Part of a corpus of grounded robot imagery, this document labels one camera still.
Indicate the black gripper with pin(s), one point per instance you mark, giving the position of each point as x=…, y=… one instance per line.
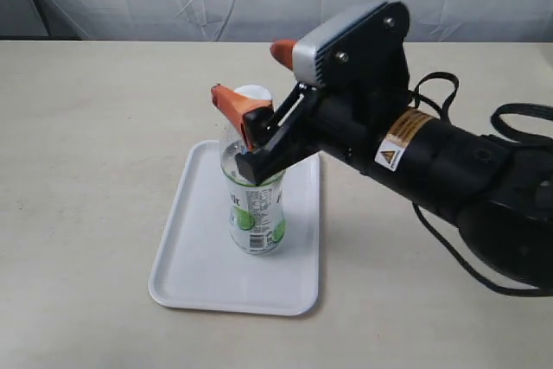
x=344, y=123

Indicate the clear plastic drink bottle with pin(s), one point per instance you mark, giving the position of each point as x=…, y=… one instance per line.
x=256, y=212

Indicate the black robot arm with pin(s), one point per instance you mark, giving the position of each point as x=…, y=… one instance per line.
x=496, y=190

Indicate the white plastic tray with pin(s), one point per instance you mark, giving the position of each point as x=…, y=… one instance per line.
x=198, y=266

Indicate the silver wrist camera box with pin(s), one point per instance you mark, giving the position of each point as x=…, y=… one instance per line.
x=341, y=40

